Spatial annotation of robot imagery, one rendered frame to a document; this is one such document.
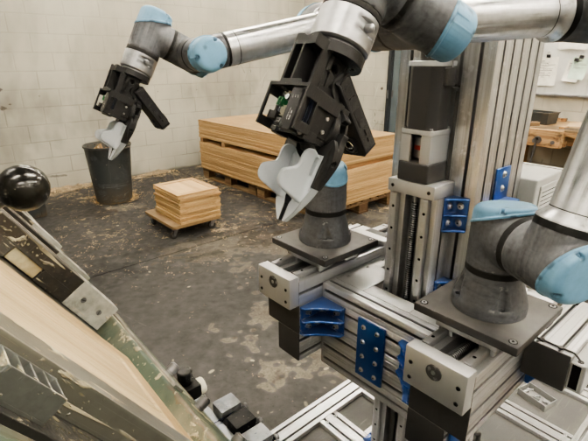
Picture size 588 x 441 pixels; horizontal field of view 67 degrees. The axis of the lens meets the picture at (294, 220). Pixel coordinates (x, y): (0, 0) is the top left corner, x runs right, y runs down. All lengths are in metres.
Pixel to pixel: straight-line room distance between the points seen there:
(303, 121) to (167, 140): 6.19
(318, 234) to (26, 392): 0.90
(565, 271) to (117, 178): 4.82
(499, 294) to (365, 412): 1.09
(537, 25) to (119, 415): 0.83
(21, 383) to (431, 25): 0.57
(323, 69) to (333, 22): 0.05
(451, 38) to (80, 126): 5.80
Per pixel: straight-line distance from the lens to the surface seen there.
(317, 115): 0.51
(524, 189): 1.36
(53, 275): 1.17
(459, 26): 0.63
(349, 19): 0.55
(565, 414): 2.20
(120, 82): 1.12
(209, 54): 1.02
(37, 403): 0.49
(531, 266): 0.85
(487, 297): 0.97
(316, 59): 0.54
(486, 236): 0.93
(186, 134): 6.80
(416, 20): 0.60
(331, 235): 1.23
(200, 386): 1.23
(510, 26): 0.84
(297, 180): 0.52
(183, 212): 4.05
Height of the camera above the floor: 1.54
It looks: 20 degrees down
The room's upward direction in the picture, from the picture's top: straight up
